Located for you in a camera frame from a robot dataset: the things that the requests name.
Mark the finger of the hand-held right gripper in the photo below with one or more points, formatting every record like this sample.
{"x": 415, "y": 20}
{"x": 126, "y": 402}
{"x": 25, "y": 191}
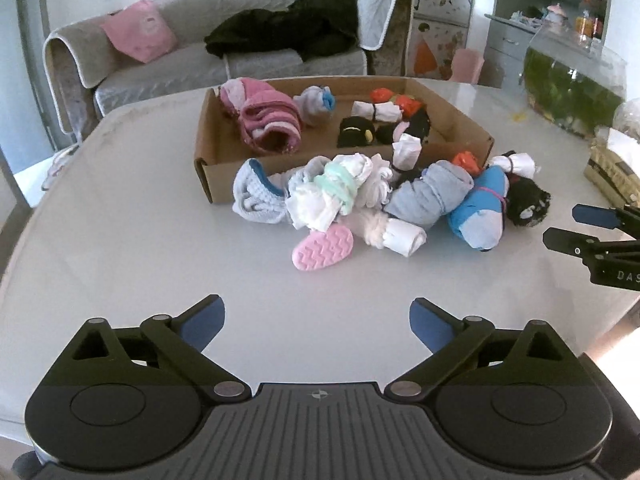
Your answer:
{"x": 595, "y": 216}
{"x": 570, "y": 242}

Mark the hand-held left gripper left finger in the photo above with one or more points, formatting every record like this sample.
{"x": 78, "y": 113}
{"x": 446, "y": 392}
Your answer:
{"x": 207, "y": 317}

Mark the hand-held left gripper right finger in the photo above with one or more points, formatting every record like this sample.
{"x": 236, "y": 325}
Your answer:
{"x": 430, "y": 322}

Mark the blue sock bundle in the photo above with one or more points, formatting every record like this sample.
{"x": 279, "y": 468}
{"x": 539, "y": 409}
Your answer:
{"x": 480, "y": 215}

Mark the light blue knitted sock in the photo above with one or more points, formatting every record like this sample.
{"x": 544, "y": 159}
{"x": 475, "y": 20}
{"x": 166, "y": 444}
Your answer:
{"x": 252, "y": 195}

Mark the brown cardboard box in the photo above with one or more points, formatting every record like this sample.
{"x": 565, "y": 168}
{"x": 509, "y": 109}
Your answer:
{"x": 215, "y": 175}

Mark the white desktop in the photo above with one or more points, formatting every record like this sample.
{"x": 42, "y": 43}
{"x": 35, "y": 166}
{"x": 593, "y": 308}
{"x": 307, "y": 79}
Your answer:
{"x": 150, "y": 260}

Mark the gold box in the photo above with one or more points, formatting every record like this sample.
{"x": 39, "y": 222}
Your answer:
{"x": 612, "y": 170}

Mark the black sock white pattern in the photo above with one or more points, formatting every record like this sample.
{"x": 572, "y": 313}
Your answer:
{"x": 527, "y": 200}

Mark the white fuzzy rolled sock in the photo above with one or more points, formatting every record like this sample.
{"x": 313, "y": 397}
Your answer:
{"x": 400, "y": 237}

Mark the white rolled sock black band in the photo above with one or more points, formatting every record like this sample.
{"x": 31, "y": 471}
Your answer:
{"x": 375, "y": 111}
{"x": 520, "y": 164}

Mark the pink soled slipper sock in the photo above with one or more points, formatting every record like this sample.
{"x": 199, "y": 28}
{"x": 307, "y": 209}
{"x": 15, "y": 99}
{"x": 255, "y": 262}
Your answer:
{"x": 322, "y": 250}

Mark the orange sock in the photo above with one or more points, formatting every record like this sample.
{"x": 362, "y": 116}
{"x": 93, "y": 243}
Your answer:
{"x": 410, "y": 105}
{"x": 382, "y": 95}
{"x": 465, "y": 161}

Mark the glass fish bowl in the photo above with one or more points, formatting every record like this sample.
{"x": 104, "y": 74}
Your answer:
{"x": 570, "y": 85}

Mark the white frilly sock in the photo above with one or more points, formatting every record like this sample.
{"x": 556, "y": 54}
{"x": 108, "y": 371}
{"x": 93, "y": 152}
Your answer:
{"x": 377, "y": 185}

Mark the orange bottle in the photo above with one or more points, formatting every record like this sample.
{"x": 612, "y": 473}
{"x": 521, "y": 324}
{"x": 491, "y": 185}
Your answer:
{"x": 587, "y": 25}

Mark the pink plastic chair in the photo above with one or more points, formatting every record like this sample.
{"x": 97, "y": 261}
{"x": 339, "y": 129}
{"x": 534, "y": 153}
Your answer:
{"x": 467, "y": 65}

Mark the grey shelf cabinet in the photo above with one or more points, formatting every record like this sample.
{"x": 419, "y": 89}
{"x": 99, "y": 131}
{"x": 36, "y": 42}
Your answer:
{"x": 505, "y": 40}

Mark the black sock yellow pattern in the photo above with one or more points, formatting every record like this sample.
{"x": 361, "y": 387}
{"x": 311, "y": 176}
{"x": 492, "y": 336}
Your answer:
{"x": 355, "y": 135}

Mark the pink teapot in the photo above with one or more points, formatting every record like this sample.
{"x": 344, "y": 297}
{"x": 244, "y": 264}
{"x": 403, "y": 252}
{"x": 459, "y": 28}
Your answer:
{"x": 555, "y": 15}

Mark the pink knitted sock bundle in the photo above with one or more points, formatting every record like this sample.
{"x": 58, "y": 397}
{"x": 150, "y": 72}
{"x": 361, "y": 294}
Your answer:
{"x": 267, "y": 120}

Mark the pink white floor mat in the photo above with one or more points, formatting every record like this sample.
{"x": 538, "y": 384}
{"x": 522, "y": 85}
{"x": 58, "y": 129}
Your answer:
{"x": 54, "y": 172}

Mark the grey white sock bundle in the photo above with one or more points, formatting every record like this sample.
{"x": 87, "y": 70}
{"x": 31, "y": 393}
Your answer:
{"x": 312, "y": 105}

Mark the grey sofa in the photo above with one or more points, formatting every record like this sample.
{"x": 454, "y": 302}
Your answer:
{"x": 165, "y": 80}

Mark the pink cushion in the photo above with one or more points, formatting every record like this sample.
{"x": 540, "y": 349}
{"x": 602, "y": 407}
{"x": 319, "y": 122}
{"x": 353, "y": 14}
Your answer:
{"x": 140, "y": 30}

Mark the white quilted cover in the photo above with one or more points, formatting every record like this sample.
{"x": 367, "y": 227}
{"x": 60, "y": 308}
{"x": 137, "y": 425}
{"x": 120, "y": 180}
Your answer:
{"x": 377, "y": 10}

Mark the black clothes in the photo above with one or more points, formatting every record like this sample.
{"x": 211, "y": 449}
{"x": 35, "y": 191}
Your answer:
{"x": 295, "y": 25}

